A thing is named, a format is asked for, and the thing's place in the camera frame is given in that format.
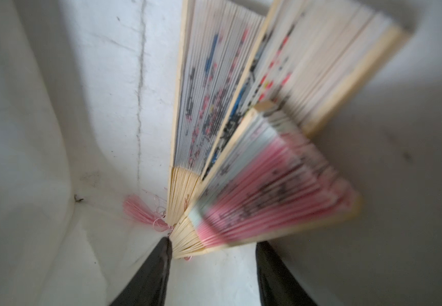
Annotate white tote bag yellow handles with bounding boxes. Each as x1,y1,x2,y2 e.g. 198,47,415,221
0,1,442,305

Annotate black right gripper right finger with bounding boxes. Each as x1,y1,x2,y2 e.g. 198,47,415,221
255,241,317,306

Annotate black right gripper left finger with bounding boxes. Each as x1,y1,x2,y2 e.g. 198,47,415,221
110,237,172,306

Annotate beige folding fan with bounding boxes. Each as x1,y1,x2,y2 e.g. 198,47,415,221
166,1,266,226
201,1,410,177

